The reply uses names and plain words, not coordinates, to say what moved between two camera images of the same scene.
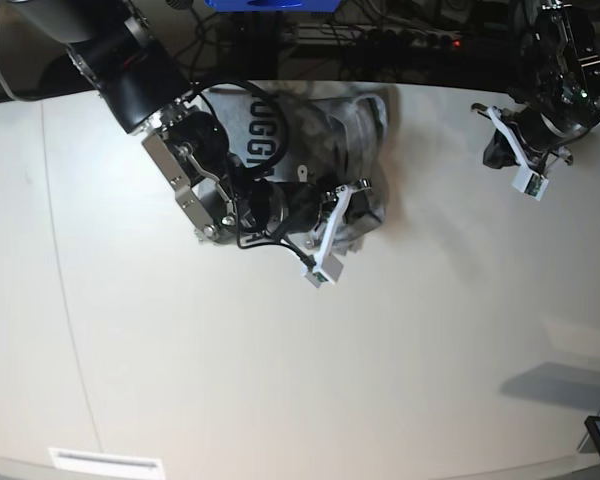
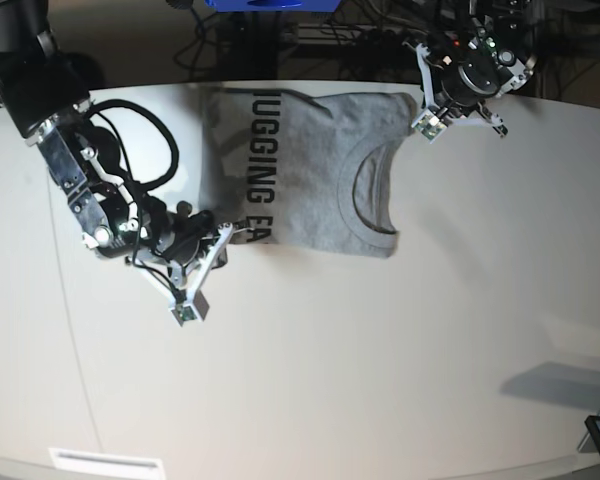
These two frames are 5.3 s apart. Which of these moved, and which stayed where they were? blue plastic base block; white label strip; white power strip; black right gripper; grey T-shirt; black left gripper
Moved: grey T-shirt; black right gripper; black left gripper
Stayed: blue plastic base block; white power strip; white label strip
